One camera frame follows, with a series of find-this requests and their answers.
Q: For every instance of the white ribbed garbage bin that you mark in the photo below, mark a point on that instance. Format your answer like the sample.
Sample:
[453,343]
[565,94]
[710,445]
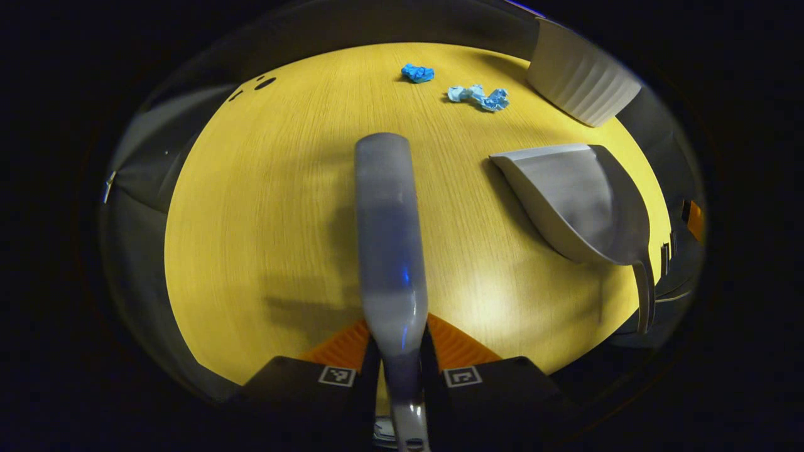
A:
[581,75]

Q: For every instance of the dark blue paper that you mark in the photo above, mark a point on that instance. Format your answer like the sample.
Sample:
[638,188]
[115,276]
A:
[418,73]

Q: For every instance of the silver backdrop clip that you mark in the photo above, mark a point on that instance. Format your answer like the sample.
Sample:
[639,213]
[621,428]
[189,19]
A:
[108,187]

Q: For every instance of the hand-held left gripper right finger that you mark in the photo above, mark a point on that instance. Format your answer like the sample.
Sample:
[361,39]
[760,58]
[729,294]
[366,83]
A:
[496,392]

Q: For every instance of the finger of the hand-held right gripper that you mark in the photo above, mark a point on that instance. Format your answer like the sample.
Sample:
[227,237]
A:
[694,221]

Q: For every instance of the grey plastic dustpan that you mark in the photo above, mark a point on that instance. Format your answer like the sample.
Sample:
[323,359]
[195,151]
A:
[578,201]

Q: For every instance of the light blue paper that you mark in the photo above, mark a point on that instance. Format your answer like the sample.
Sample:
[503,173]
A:
[480,97]

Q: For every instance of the small grey broom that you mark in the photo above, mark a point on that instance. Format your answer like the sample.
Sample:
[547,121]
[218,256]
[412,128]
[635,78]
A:
[389,238]

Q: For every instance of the wooden desktop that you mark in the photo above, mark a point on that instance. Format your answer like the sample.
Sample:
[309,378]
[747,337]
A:
[264,220]

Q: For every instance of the black desk edge clamp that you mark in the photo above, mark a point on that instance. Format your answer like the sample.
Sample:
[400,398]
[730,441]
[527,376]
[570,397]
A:
[664,258]

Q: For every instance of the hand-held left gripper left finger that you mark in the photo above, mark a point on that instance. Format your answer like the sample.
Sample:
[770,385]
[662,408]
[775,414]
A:
[301,392]

